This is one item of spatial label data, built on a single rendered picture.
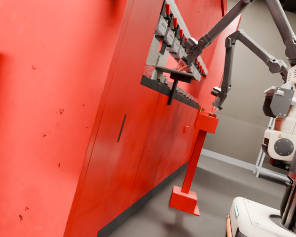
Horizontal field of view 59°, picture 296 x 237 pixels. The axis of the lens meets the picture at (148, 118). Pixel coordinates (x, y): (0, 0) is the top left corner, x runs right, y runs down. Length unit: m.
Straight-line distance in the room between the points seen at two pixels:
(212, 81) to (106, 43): 3.28
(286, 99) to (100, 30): 1.20
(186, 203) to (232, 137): 3.59
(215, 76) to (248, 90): 1.86
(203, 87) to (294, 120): 2.39
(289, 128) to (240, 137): 4.00
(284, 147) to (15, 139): 1.38
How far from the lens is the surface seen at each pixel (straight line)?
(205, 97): 3.92
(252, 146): 5.71
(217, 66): 3.98
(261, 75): 5.79
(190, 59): 1.79
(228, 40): 2.10
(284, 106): 1.67
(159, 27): 1.62
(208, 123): 2.10
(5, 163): 0.92
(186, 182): 2.24
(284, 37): 1.63
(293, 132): 1.70
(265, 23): 6.05
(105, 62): 0.73
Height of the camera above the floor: 0.77
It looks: 4 degrees down
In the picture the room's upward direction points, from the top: 16 degrees clockwise
